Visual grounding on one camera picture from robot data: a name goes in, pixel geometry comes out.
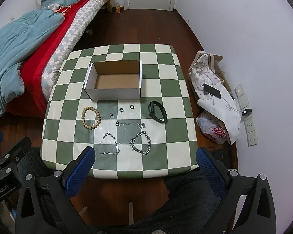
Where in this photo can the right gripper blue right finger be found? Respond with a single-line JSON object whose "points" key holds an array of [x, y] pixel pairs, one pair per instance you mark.
{"points": [[214, 171]]}

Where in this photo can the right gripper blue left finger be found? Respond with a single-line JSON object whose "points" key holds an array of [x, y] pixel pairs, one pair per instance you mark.
{"points": [[77, 170]]}

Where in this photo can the black smart band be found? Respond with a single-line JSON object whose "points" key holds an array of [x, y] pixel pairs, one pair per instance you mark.
{"points": [[157, 112]]}

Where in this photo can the white red plastic bag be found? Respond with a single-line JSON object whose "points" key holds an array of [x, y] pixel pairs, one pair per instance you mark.
{"points": [[212, 127]]}

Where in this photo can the red bed sheet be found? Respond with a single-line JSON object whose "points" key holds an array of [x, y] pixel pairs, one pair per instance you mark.
{"points": [[32, 102]]}

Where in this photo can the white power strip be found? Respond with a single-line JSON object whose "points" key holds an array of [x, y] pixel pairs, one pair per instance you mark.
{"points": [[247, 116]]}

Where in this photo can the black charger plug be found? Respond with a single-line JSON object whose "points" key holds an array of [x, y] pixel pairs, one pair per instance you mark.
{"points": [[246, 111]]}

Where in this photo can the white patterned tote bag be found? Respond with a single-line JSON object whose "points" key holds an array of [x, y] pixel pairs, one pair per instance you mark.
{"points": [[202, 70]]}

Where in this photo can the black smartphone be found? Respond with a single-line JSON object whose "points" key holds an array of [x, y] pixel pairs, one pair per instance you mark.
{"points": [[211, 91]]}

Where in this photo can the green white checkered table cover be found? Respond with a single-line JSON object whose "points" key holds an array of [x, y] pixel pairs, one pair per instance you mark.
{"points": [[132, 145]]}

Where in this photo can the teal blue blanket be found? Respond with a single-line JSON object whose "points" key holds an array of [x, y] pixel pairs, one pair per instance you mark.
{"points": [[19, 39]]}

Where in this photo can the white cardboard box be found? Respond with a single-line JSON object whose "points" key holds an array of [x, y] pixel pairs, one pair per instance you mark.
{"points": [[114, 80]]}

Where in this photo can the small yellow bottle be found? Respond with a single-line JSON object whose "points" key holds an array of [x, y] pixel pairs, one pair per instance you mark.
{"points": [[118, 8]]}

